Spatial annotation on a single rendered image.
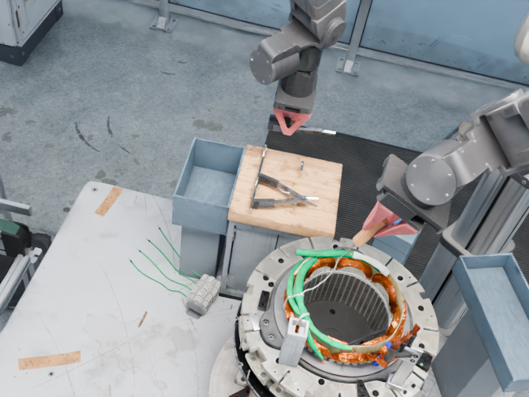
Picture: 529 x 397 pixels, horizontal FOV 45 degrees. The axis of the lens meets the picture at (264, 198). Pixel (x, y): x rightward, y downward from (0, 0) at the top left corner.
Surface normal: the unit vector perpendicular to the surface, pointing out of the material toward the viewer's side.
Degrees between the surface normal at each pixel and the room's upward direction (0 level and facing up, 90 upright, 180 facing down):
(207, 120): 0
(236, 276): 90
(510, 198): 90
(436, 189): 77
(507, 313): 0
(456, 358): 90
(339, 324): 0
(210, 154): 90
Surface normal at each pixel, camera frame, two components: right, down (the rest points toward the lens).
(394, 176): 0.50, -0.54
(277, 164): 0.13, -0.66
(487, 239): -0.75, 0.43
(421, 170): -0.59, 0.35
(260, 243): -0.16, 0.72
